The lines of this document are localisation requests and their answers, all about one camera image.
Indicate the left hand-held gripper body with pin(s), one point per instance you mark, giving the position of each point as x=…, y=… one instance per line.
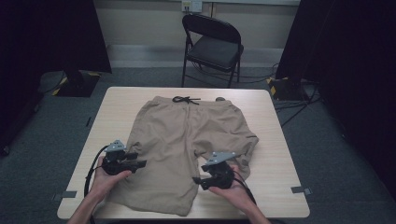
x=117, y=163

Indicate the person's left hand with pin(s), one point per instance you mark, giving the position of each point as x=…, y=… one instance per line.
x=104, y=183

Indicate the person's right hand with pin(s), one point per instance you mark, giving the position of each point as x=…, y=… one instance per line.
x=233, y=194

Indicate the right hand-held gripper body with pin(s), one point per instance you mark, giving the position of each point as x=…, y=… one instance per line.
x=221, y=174

